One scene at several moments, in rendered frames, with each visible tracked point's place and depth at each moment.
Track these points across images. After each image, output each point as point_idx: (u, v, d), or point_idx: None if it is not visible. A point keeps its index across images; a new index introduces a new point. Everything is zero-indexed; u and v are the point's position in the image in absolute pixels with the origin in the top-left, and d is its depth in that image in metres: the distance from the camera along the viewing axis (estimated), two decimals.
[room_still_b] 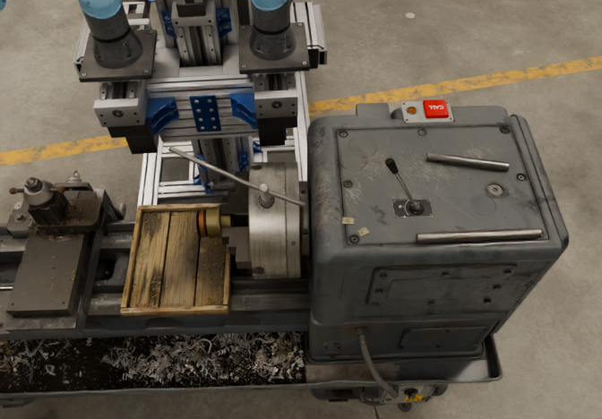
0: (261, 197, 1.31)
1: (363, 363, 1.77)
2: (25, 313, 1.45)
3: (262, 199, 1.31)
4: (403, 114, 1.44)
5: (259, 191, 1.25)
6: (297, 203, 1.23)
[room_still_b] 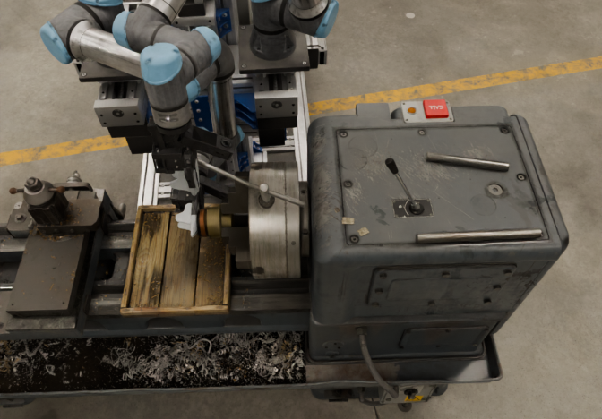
0: (261, 197, 1.31)
1: (363, 363, 1.77)
2: (25, 313, 1.45)
3: (262, 199, 1.31)
4: (403, 114, 1.44)
5: (259, 191, 1.25)
6: (297, 203, 1.23)
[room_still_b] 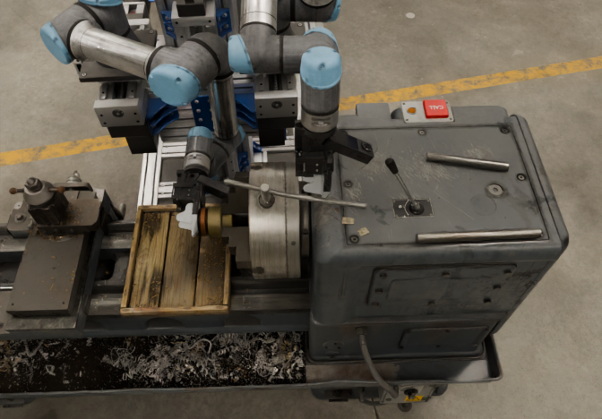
0: (272, 201, 1.31)
1: (363, 363, 1.77)
2: (25, 313, 1.45)
3: (270, 200, 1.31)
4: (403, 114, 1.44)
5: (270, 189, 1.25)
6: (230, 179, 1.25)
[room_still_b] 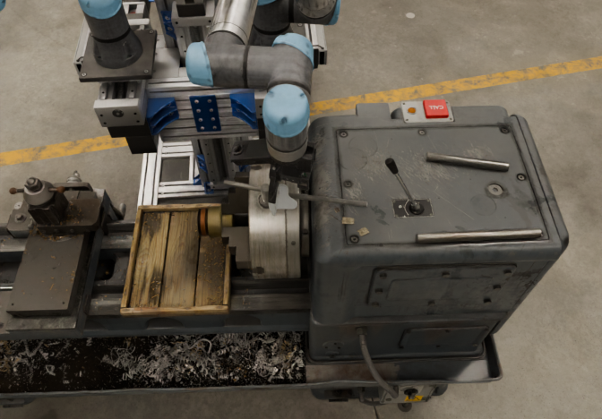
0: None
1: (363, 363, 1.77)
2: (25, 313, 1.45)
3: None
4: (403, 114, 1.44)
5: None
6: (230, 180, 1.25)
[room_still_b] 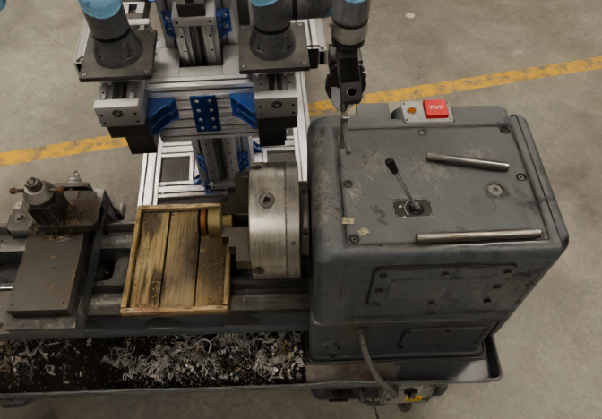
0: (272, 201, 1.31)
1: (363, 363, 1.77)
2: (25, 313, 1.45)
3: (270, 200, 1.31)
4: (403, 114, 1.44)
5: None
6: (346, 147, 1.22)
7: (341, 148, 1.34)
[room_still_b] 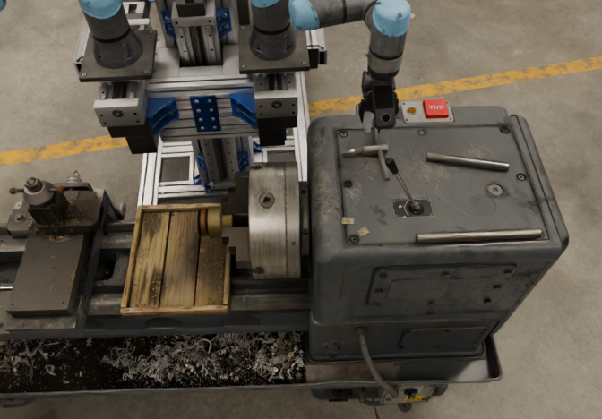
0: (272, 201, 1.31)
1: (363, 363, 1.77)
2: (25, 313, 1.45)
3: (270, 200, 1.31)
4: (403, 114, 1.44)
5: (378, 144, 1.36)
6: (388, 174, 1.30)
7: (343, 155, 1.35)
